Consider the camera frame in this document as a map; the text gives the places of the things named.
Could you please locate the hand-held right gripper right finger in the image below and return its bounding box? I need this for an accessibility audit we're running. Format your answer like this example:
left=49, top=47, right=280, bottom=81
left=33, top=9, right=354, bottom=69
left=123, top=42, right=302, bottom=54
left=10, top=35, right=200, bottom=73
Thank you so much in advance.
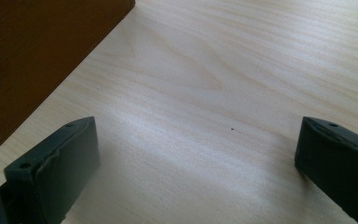
left=294, top=116, right=358, bottom=224

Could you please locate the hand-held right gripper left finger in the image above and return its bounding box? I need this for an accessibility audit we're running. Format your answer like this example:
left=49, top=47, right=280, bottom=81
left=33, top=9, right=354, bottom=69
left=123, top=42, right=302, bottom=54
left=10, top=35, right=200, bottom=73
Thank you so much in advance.
left=3, top=116, right=102, bottom=224

